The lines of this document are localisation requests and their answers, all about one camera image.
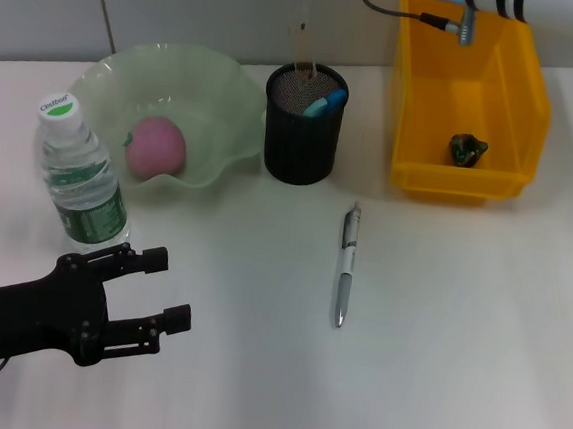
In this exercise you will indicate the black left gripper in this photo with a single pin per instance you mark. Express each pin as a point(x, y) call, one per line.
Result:
point(31, 317)

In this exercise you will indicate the green label water bottle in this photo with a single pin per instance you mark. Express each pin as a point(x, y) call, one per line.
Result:
point(87, 192)

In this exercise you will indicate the pink peach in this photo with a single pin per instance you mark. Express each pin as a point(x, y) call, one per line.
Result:
point(157, 148)

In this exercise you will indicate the blue scissors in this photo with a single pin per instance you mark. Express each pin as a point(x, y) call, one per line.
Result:
point(326, 102)

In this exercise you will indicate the transparent plastic ruler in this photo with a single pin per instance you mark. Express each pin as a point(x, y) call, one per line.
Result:
point(301, 50)

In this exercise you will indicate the green plastic wrapper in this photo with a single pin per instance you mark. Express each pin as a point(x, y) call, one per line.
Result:
point(465, 150)

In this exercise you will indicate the silver ballpoint pen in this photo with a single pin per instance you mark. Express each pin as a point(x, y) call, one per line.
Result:
point(344, 290)

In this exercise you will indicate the black mesh pen holder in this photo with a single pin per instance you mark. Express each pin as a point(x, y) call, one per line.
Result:
point(299, 150)

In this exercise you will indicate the pale green glass fruit plate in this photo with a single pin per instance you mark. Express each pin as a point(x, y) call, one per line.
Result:
point(188, 80)

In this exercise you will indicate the yellow plastic storage bin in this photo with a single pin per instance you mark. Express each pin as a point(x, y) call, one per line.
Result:
point(453, 88)

